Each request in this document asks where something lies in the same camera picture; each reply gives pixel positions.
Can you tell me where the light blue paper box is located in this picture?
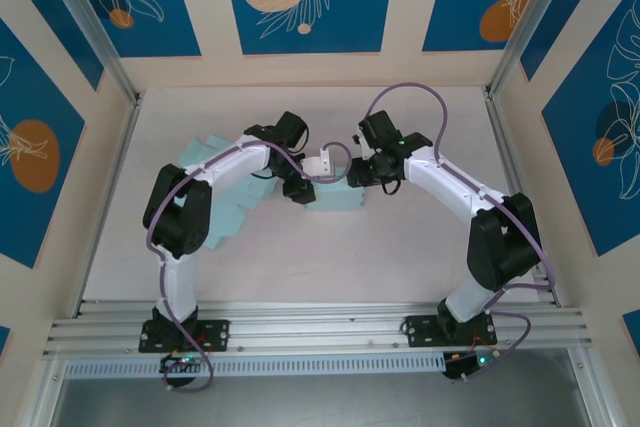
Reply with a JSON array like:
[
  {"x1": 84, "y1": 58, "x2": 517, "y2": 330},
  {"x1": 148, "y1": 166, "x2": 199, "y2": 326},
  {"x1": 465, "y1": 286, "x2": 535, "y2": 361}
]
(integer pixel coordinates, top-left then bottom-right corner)
[
  {"x1": 305, "y1": 179, "x2": 365, "y2": 213},
  {"x1": 179, "y1": 134, "x2": 276, "y2": 251}
]

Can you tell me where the blue poster large cream circle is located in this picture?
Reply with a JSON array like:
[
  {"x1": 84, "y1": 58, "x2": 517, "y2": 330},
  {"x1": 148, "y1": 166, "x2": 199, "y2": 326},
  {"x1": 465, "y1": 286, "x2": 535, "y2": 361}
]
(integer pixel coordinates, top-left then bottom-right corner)
[{"x1": 220, "y1": 0, "x2": 399, "y2": 56}]

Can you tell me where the blue poster orange circle fern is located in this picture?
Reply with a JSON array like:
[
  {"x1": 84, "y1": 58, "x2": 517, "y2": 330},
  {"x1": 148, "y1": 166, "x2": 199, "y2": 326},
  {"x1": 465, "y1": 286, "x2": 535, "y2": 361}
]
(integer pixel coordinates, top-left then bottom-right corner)
[{"x1": 422, "y1": 0, "x2": 559, "y2": 53}]

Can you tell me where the blue poster small orange dot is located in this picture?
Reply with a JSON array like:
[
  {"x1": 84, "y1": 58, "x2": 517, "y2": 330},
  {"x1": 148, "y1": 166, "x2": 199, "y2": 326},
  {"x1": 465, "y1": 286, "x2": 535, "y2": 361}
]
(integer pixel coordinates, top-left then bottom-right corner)
[{"x1": 58, "y1": 0, "x2": 202, "y2": 59}]

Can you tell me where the blue poster dark circle flower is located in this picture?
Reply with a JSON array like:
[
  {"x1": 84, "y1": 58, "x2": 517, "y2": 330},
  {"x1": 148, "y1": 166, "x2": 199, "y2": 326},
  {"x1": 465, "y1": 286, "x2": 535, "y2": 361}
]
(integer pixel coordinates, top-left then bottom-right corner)
[{"x1": 542, "y1": 0, "x2": 640, "y2": 258}]

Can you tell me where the grey metal sheet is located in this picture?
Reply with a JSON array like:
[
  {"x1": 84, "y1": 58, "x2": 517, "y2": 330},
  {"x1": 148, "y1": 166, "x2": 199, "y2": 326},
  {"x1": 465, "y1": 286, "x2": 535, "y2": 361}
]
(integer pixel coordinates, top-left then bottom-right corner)
[{"x1": 47, "y1": 346, "x2": 601, "y2": 427}]

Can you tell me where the blue poster orange oval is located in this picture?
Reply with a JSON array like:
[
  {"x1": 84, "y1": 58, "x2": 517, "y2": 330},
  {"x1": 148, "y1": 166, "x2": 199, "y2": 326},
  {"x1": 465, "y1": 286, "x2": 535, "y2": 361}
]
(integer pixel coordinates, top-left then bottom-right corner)
[{"x1": 0, "y1": 16, "x2": 86, "y2": 269}]

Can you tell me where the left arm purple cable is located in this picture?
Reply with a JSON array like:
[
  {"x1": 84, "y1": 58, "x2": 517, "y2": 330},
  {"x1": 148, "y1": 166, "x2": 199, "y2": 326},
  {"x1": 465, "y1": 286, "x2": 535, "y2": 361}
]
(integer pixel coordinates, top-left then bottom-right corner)
[{"x1": 144, "y1": 140, "x2": 353, "y2": 392}]

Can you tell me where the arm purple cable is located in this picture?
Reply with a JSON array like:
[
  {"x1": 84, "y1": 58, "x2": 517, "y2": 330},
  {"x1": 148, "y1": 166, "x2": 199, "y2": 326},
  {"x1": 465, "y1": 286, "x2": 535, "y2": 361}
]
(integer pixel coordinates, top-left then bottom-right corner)
[
  {"x1": 144, "y1": 140, "x2": 353, "y2": 392},
  {"x1": 366, "y1": 82, "x2": 557, "y2": 383}
]

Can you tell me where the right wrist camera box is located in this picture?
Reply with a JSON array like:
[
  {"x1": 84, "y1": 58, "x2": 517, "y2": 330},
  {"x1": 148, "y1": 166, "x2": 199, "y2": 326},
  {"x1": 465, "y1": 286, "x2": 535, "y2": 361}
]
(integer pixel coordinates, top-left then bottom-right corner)
[{"x1": 352, "y1": 132, "x2": 375, "y2": 162}]

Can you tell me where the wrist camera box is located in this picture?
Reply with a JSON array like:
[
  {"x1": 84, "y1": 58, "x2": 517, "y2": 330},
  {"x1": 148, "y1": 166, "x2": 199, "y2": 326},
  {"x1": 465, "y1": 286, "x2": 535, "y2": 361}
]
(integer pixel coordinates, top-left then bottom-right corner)
[
  {"x1": 301, "y1": 146, "x2": 334, "y2": 181},
  {"x1": 352, "y1": 132, "x2": 375, "y2": 162}
]

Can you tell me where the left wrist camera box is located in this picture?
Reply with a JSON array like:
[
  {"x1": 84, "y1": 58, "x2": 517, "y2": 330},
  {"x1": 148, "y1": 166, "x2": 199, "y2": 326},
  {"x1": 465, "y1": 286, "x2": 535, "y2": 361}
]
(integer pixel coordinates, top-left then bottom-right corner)
[{"x1": 301, "y1": 146, "x2": 334, "y2": 181}]

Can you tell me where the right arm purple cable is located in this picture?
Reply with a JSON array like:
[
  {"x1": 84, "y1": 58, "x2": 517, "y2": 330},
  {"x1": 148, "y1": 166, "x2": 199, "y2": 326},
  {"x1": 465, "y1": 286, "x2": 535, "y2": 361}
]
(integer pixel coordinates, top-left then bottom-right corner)
[{"x1": 366, "y1": 82, "x2": 557, "y2": 383}]

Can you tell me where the aluminium table side rail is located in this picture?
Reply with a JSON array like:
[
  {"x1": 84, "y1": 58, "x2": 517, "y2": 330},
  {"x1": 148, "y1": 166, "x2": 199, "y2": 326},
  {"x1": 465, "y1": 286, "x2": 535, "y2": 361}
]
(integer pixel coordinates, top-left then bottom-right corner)
[
  {"x1": 73, "y1": 96, "x2": 144, "y2": 318},
  {"x1": 482, "y1": 86, "x2": 561, "y2": 308}
]

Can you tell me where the aluminium mounting rail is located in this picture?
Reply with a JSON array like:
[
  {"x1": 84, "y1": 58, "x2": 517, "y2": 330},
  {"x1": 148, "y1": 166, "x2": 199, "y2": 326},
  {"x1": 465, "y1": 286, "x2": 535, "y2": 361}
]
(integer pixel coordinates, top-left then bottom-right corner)
[{"x1": 42, "y1": 299, "x2": 594, "y2": 361}]

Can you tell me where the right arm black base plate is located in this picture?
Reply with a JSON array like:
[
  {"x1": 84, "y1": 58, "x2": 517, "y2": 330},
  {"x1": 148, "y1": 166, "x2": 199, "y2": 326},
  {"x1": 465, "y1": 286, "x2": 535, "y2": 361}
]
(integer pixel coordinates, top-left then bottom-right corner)
[{"x1": 403, "y1": 314, "x2": 499, "y2": 348}]

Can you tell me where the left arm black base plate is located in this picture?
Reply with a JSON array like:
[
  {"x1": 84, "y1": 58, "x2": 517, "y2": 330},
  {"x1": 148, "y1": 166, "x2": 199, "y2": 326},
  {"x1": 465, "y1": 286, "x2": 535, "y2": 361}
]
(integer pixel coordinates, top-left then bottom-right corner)
[{"x1": 138, "y1": 319, "x2": 232, "y2": 353}]

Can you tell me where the slotted grey cable duct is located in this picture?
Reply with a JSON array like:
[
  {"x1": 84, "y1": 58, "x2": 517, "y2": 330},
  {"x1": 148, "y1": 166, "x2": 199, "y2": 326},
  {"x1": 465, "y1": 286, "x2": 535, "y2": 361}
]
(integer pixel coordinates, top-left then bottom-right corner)
[{"x1": 63, "y1": 352, "x2": 449, "y2": 381}]

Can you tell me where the aluminium frame post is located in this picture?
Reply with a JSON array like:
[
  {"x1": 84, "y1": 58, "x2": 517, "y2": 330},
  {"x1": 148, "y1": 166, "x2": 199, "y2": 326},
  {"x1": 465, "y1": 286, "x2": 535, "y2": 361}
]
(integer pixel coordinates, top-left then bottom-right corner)
[
  {"x1": 34, "y1": 0, "x2": 144, "y2": 108},
  {"x1": 487, "y1": 0, "x2": 586, "y2": 98}
]

